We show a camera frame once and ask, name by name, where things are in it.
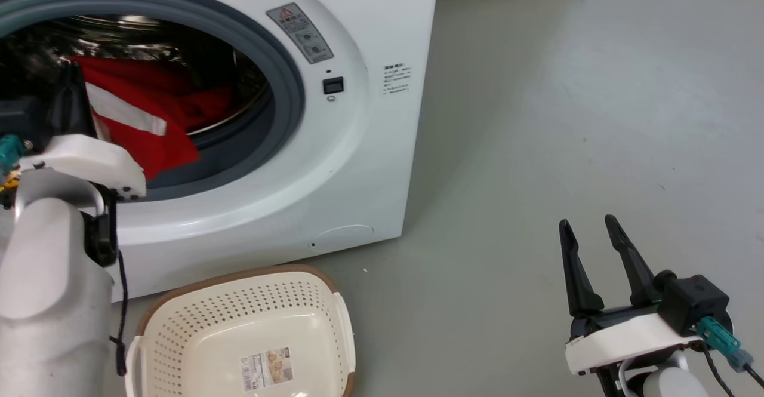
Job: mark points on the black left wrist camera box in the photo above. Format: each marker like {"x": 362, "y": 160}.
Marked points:
{"x": 21, "y": 119}

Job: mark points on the white front-load washing machine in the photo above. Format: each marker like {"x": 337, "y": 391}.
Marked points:
{"x": 382, "y": 164}

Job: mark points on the cream perforated laundry basket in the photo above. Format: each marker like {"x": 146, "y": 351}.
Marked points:
{"x": 197, "y": 319}

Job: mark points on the paper product label sticker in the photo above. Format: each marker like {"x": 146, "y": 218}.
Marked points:
{"x": 267, "y": 370}

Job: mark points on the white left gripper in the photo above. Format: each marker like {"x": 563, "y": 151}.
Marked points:
{"x": 89, "y": 161}

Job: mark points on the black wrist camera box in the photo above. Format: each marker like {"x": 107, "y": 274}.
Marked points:
{"x": 21, "y": 119}
{"x": 695, "y": 301}

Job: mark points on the grey rubber door gasket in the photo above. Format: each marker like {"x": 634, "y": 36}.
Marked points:
{"x": 286, "y": 80}

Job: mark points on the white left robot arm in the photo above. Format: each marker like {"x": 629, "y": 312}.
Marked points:
{"x": 48, "y": 301}

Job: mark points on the grey warning label sticker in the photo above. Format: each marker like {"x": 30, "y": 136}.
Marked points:
{"x": 301, "y": 34}

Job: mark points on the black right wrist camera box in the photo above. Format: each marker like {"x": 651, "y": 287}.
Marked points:
{"x": 695, "y": 301}

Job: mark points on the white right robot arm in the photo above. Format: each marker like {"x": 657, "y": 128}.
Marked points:
{"x": 668, "y": 382}

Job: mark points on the black door latch socket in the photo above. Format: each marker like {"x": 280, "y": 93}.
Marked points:
{"x": 333, "y": 85}

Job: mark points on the red garment with white stripe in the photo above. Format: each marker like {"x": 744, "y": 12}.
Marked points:
{"x": 149, "y": 140}

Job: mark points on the steel washing machine drum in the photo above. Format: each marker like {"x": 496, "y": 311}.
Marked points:
{"x": 197, "y": 42}

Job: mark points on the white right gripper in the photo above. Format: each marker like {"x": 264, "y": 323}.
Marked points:
{"x": 627, "y": 337}

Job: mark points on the small printed text label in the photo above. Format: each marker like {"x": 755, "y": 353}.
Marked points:
{"x": 397, "y": 79}

